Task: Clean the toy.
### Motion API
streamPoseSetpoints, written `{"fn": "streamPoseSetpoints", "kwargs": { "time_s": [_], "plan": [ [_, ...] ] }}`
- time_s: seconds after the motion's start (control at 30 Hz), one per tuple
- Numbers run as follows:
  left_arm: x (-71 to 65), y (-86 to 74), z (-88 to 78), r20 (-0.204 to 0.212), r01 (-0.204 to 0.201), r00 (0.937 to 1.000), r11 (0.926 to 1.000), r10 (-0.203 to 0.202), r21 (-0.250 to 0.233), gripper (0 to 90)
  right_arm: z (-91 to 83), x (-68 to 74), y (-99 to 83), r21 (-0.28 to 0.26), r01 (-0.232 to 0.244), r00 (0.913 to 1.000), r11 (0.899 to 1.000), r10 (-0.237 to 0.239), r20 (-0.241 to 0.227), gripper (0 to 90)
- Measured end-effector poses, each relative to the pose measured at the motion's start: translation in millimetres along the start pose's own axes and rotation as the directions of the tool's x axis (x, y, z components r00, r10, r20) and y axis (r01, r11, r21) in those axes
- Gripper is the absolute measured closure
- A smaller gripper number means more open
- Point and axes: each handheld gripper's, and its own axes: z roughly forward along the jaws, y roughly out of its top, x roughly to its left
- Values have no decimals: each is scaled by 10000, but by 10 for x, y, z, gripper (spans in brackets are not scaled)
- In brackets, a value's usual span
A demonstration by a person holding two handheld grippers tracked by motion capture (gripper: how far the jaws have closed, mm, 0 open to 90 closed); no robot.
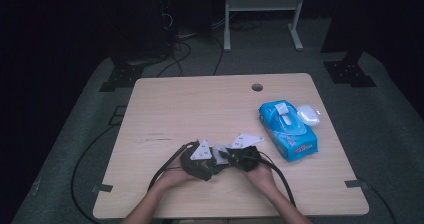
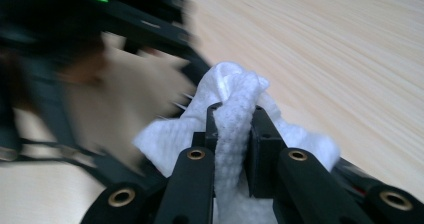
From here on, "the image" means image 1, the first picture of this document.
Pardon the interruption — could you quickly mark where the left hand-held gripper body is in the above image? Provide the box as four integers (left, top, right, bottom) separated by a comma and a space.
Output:
179, 138, 215, 182

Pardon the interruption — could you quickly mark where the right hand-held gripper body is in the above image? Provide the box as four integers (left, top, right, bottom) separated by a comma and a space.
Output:
227, 132, 265, 173

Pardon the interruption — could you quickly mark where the white wet wipe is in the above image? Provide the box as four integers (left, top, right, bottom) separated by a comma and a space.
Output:
211, 144, 232, 166
273, 102, 291, 116

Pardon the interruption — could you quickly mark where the blue wet wipes pack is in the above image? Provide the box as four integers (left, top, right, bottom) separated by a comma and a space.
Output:
258, 99, 322, 163

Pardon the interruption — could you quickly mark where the person's left hand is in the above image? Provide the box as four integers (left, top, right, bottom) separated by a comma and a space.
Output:
155, 162, 202, 190

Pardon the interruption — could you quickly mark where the person's right hand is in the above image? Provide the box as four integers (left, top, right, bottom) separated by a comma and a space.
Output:
244, 163, 278, 198

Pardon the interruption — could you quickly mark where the dark tape strip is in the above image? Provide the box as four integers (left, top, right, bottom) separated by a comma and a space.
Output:
91, 183, 114, 194
344, 179, 368, 189

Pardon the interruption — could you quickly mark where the black stand base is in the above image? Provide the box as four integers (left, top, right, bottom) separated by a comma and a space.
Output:
322, 51, 378, 89
98, 63, 145, 93

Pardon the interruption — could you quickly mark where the white metal stand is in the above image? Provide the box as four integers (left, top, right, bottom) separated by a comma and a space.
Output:
223, 0, 308, 53

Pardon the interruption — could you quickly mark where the left hand-held gripper black cable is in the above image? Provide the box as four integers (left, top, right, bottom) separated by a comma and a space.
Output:
147, 139, 200, 191

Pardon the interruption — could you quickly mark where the hand-held gripper black cable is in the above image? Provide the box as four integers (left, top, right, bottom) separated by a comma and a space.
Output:
258, 151, 297, 208
147, 139, 200, 191

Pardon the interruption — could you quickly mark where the right hand-held gripper black cable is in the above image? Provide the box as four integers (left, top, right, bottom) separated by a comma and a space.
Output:
258, 151, 297, 208

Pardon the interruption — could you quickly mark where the bundle of black cables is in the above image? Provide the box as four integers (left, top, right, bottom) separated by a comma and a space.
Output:
155, 12, 225, 78

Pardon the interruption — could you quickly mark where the black floor cable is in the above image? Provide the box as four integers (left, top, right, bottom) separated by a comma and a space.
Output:
357, 176, 398, 224
70, 124, 118, 224

